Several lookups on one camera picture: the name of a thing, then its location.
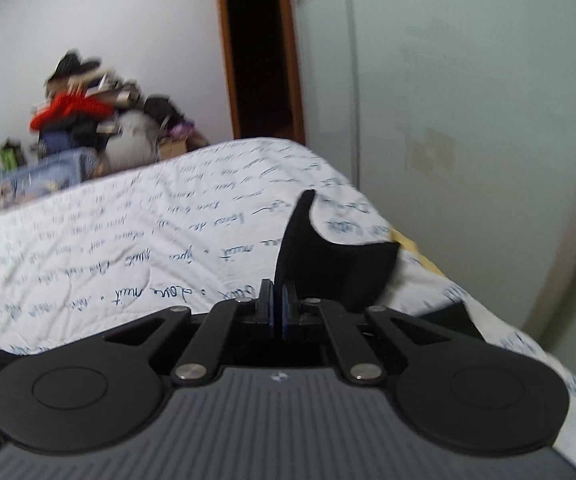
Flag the black pants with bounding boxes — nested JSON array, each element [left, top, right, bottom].
[[0, 187, 484, 470]]

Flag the white script-print quilt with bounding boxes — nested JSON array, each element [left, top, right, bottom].
[[0, 136, 576, 476]]

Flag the blue folded blanket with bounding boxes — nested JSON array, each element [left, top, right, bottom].
[[0, 148, 99, 210]]

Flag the pile of clothes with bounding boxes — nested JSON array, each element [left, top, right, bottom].
[[30, 50, 209, 174]]

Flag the red garment on pile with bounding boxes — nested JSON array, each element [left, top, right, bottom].
[[30, 93, 114, 131]]

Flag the green plastic chair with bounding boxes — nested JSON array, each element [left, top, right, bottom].
[[0, 140, 27, 171]]

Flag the brown wooden door frame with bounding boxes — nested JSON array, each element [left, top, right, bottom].
[[217, 0, 305, 144]]

